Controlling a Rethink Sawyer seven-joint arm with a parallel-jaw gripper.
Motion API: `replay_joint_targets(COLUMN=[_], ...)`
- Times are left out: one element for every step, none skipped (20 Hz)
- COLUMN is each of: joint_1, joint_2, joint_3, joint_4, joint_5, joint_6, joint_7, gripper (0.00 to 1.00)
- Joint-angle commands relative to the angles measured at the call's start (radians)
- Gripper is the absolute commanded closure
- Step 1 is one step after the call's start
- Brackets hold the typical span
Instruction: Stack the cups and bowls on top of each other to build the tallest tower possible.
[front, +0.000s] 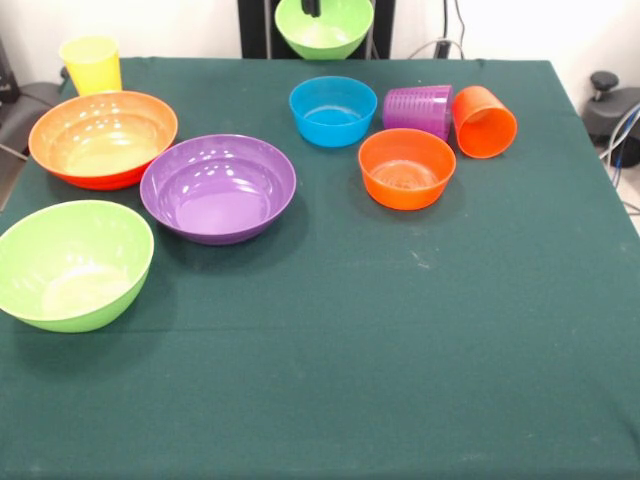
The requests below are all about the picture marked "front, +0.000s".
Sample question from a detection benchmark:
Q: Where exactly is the blue and white cable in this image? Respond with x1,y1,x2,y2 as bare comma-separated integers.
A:
599,102,640,171

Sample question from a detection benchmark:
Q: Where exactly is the purple plastic bowl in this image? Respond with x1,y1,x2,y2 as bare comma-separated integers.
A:
139,133,298,246

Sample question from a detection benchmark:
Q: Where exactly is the small orange plastic bowl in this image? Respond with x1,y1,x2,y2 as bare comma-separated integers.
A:
357,127,458,212

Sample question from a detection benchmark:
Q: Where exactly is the yellow plastic cup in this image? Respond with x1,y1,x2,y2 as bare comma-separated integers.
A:
58,35,123,97

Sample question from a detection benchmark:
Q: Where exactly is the wide orange plastic bowl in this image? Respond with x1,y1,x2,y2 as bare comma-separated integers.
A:
27,90,179,191

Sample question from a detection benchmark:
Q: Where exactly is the orange plastic cup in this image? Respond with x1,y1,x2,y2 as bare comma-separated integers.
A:
451,85,519,160

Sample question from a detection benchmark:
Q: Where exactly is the black office chair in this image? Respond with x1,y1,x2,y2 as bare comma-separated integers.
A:
0,37,66,161

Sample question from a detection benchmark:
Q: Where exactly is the blue plastic bowl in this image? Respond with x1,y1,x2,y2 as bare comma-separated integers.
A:
288,75,379,149

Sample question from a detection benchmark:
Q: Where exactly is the lime green plastic bowl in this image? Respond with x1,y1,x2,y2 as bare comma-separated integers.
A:
273,0,375,61
0,199,155,334

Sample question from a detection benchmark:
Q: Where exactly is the grey cable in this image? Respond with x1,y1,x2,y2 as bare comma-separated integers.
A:
407,38,466,60

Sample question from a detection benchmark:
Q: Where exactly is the purple plastic cup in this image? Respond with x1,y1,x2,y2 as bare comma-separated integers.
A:
383,83,454,143

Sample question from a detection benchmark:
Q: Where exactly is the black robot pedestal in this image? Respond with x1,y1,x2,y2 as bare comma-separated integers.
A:
238,0,396,60

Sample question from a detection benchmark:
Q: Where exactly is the black stand with knob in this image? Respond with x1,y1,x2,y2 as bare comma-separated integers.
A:
582,71,640,146

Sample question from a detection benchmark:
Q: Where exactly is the dark green tablecloth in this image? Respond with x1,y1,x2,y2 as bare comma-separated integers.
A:
0,55,640,480

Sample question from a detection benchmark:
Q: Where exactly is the black hanging cable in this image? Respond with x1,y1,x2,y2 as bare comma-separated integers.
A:
452,0,470,42

